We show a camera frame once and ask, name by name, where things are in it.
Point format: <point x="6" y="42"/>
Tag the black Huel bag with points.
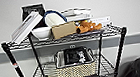
<point x="74" y="56"/>

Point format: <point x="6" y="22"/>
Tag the pale basket with dark spots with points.
<point x="75" y="70"/>

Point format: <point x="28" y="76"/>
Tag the brown cardboard box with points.
<point x="64" y="30"/>

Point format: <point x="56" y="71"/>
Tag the orange plush toy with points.
<point x="89" y="26"/>

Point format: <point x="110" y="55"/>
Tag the white bag with blue trim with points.
<point x="55" y="19"/>

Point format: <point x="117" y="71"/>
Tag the white bowl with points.
<point x="42" y="32"/>

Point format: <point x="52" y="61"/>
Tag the white box with print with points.
<point x="101" y="20"/>

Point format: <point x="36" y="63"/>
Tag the long white box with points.
<point x="26" y="27"/>

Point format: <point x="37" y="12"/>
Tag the black framed picture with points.
<point x="33" y="10"/>

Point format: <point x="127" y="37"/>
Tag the black office chair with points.
<point x="139" y="69"/>

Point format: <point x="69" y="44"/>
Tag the white wall socket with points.
<point x="72" y="46"/>

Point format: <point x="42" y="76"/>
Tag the long grey wall band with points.
<point x="139" y="38"/>

